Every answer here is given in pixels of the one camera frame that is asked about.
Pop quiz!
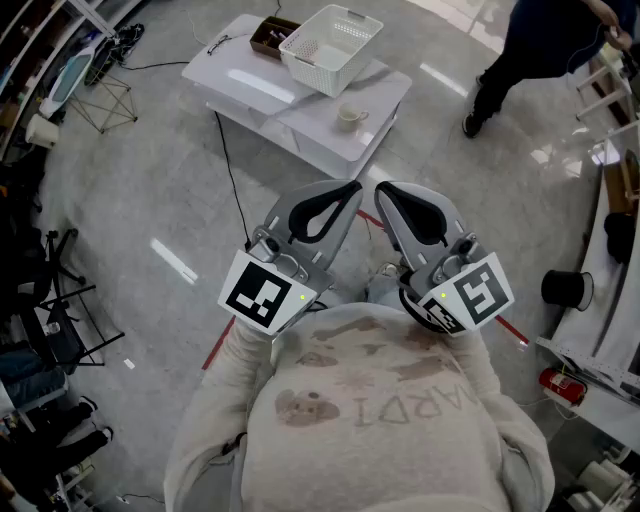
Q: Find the person's right leg in jeans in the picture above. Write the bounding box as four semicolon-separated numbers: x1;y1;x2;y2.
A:
367;273;416;316

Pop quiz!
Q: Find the black chair base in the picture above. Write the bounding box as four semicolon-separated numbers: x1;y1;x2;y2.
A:
43;228;87;287

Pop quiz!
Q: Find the black power cable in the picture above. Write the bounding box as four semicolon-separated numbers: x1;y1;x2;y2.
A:
213;109;253;251

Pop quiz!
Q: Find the black metal rack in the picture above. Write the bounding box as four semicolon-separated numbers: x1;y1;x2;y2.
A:
32;284;126;369

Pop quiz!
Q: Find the white workbench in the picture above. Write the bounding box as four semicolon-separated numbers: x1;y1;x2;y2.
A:
535;209;640;441

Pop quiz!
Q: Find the white and teal board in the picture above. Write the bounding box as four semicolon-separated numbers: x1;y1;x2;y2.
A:
38;47;97;120

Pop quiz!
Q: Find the black cloth bundle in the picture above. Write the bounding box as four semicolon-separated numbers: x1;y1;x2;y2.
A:
603;212;637;266

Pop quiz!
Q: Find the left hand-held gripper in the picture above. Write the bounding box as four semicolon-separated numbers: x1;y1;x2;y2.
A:
216;178;365;337

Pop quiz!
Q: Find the black cylinder hat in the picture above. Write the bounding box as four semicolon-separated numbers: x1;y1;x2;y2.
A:
541;268;595;313

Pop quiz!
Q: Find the white plastic basket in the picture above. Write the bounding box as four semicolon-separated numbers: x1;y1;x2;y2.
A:
278;3;385;99

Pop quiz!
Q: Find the person's torso in cream sweater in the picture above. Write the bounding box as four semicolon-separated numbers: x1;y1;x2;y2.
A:
162;299;556;512

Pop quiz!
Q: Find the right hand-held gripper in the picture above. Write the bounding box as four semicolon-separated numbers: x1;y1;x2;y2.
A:
373;180;516;340

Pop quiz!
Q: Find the gold wire-frame stool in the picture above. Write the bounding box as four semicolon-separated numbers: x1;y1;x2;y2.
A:
67;74;140;135

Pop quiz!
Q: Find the white cup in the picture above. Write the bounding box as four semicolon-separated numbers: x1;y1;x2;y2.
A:
337;102;370;134

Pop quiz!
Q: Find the red fire extinguisher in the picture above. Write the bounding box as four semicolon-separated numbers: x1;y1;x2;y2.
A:
538;367;587;407

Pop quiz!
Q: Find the pile of black cables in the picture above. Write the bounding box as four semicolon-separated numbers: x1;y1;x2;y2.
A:
107;22;146;66

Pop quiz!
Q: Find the black floor cable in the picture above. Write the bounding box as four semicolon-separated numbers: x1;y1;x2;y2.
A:
115;59;192;72

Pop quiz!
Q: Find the brown cardboard box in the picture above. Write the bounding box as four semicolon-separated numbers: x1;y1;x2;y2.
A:
248;15;302;62

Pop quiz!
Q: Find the person's left forearm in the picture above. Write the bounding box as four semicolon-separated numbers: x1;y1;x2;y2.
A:
197;319;281;416

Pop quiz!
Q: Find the person's right forearm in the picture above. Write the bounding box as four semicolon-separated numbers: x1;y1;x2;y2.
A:
449;327;506;401

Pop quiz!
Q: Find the white low table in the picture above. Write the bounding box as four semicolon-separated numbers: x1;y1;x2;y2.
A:
180;13;414;180

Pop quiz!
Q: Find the white cylinder roll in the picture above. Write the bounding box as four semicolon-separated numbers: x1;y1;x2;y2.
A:
24;113;61;150

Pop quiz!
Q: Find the white shelving unit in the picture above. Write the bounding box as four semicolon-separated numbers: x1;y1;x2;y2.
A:
0;0;146;161

